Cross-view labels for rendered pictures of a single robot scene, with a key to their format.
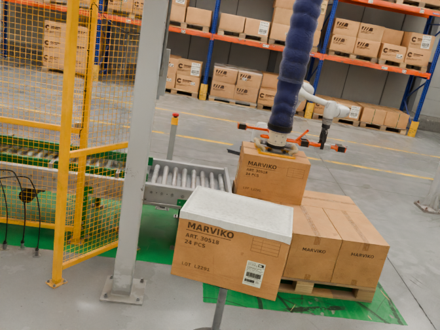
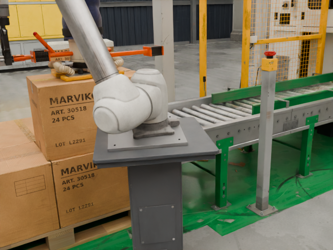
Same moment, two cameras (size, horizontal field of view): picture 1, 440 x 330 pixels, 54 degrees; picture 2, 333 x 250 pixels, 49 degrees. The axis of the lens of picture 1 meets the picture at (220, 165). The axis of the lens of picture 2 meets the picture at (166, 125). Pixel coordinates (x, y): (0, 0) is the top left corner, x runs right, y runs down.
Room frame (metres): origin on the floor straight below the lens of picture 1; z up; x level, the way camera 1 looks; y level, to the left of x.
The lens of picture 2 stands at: (5.95, -0.94, 1.29)
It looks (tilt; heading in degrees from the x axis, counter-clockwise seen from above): 17 degrees down; 155
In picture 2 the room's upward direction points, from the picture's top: 2 degrees counter-clockwise
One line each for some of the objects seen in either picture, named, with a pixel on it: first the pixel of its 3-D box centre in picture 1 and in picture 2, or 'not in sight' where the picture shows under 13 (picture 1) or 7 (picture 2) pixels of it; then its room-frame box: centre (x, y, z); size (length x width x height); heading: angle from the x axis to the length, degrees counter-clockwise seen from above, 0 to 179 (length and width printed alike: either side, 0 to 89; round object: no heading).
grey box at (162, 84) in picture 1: (152, 70); not in sight; (2.83, 0.54, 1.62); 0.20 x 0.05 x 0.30; 96
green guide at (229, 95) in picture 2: (52, 165); (278, 85); (3.38, 1.39, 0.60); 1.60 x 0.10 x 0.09; 96
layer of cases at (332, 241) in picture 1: (298, 229); (35, 165); (3.59, -0.81, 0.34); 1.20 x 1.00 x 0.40; 96
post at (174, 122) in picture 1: (168, 164); (265, 138); (4.25, 0.53, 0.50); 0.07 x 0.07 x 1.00; 6
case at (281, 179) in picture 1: (270, 172); (88, 108); (3.85, -0.48, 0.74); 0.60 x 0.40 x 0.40; 93
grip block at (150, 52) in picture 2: (241, 126); (153, 50); (4.07, -0.14, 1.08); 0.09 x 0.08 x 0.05; 6
